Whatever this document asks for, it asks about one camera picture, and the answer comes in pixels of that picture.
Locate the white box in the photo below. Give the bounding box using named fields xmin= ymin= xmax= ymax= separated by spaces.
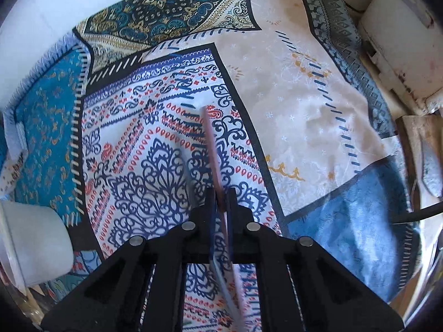
xmin=358 ymin=0 xmax=443 ymax=115

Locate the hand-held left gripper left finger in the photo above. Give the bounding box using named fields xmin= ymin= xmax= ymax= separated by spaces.
xmin=40 ymin=187 xmax=218 ymax=332

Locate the white bowl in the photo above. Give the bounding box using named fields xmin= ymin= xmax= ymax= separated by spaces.
xmin=0 ymin=199 xmax=75 ymax=290

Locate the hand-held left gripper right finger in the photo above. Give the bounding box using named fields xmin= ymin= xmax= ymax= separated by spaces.
xmin=226 ymin=187 xmax=405 ymax=332

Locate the black cable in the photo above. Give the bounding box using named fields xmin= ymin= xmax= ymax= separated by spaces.
xmin=391 ymin=202 xmax=443 ymax=225

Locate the pink-handled utensil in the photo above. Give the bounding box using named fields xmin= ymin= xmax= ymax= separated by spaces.
xmin=201 ymin=105 xmax=248 ymax=332

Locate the patterned tablecloth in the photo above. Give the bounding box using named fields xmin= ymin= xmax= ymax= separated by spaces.
xmin=0 ymin=0 xmax=421 ymax=332

